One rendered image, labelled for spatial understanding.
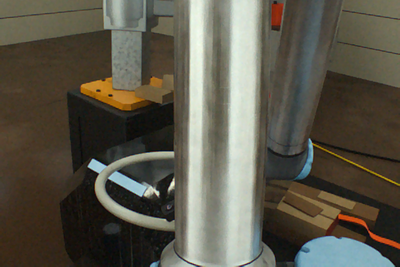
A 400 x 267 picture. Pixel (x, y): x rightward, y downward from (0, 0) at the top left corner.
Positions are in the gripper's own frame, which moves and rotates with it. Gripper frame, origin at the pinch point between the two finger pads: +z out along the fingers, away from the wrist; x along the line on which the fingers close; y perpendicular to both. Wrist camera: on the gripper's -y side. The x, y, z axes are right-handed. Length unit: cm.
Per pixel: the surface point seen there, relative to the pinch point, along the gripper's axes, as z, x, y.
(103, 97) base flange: 1, 145, -13
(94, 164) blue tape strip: 4, 63, -23
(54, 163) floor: 76, 216, -49
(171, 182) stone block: 4.4, 44.7, 4.2
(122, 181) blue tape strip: 5, 49, -13
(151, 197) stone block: 6.7, 38.6, -4.4
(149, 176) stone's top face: 2.5, 47.1, -3.5
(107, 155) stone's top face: 2, 66, -17
